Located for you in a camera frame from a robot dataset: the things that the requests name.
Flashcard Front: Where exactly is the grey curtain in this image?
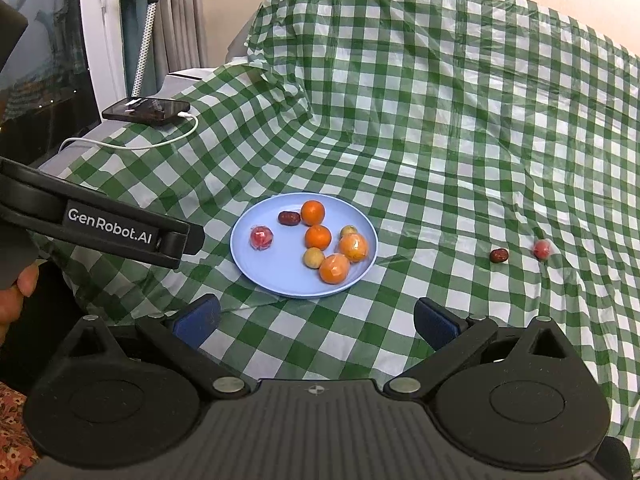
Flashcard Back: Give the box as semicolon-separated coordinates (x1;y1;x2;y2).
152;0;208;73

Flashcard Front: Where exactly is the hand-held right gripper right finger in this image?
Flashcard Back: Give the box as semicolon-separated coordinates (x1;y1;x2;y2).
384;296;571;401

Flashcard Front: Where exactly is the person's left hand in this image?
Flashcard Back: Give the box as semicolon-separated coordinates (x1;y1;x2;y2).
0;261;42;346

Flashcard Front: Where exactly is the bare orange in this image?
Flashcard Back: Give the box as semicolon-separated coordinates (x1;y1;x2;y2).
300;200;326;227
304;224;333;251

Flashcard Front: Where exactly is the window pane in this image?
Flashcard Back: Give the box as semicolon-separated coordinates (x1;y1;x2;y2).
0;0;98;126

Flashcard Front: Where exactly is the white charging cable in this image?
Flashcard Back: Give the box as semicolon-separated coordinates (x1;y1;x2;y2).
59;111;200;155

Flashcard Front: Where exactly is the plastic-wrapped orange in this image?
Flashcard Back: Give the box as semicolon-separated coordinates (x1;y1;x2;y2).
338;232;370;263
319;253;351;285

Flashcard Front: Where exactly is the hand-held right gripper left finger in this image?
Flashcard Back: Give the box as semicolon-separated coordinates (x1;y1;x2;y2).
67;294;253;401

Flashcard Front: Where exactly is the black smartphone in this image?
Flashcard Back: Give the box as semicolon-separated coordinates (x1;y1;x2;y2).
101;98;192;127

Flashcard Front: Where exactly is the green white checked tablecloth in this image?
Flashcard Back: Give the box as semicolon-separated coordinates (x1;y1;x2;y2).
30;0;640;441

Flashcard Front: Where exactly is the patterned pole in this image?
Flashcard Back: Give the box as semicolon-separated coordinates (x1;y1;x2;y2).
131;0;161;99

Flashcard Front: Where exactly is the white window frame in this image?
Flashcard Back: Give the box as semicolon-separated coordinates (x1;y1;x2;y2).
77;0;127;131

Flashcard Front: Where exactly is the floral clothing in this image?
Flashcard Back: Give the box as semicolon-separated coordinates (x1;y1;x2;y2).
0;382;41;480

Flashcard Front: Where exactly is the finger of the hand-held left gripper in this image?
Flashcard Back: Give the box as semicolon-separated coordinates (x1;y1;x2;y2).
159;217;206;269

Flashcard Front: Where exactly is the dark object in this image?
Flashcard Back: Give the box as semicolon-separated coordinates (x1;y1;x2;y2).
0;0;29;72

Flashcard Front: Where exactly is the light blue plate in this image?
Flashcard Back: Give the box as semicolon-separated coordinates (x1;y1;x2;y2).
230;192;379;300

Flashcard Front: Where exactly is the teal curtain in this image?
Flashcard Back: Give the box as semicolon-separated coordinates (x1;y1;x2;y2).
120;0;151;98

